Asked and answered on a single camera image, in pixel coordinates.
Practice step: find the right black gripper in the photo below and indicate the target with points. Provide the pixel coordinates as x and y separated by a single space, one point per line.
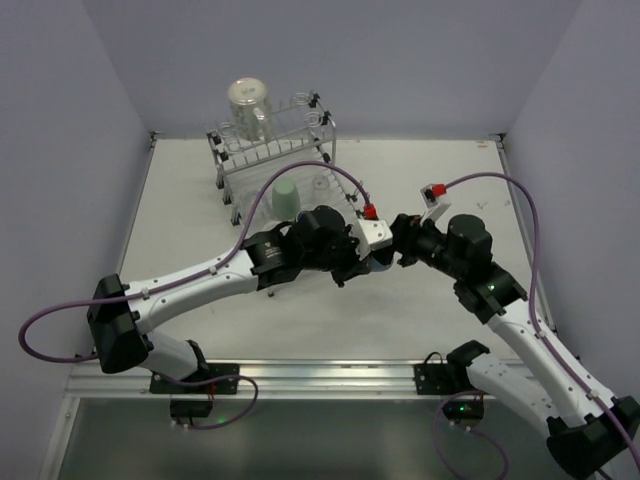
406 239

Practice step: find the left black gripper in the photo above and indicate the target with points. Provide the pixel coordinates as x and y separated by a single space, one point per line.
350 265

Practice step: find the light blue cup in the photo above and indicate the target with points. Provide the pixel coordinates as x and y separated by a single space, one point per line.
380 261

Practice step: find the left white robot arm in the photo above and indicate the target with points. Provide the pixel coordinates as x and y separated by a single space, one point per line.
125 319

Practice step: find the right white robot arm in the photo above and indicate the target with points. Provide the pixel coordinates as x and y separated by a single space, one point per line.
584 423

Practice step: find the small clear glass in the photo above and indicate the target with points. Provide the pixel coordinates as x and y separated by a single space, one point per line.
321 189

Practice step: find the green cup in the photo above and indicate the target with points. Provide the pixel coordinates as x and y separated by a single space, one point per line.
286 202

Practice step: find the large glass mug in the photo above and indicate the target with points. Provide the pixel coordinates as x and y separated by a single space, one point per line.
251 109

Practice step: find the right black controller box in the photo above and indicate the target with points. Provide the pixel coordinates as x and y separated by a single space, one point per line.
464 410

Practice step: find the black controller box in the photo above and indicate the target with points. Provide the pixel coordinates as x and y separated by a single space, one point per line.
189 410
464 410

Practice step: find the left black controller box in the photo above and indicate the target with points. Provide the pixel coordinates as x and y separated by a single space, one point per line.
189 410

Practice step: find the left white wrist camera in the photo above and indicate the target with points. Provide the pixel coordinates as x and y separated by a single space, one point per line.
372 235

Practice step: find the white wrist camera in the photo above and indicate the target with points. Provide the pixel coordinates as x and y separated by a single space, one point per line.
436 199
372 235

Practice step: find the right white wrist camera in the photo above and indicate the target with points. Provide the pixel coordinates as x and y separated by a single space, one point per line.
436 199

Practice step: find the silver wire dish rack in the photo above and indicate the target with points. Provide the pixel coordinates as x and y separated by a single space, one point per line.
304 145

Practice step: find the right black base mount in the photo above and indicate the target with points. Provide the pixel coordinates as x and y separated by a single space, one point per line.
436 376

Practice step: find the aluminium mounting rail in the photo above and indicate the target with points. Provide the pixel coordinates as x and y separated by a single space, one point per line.
276 379

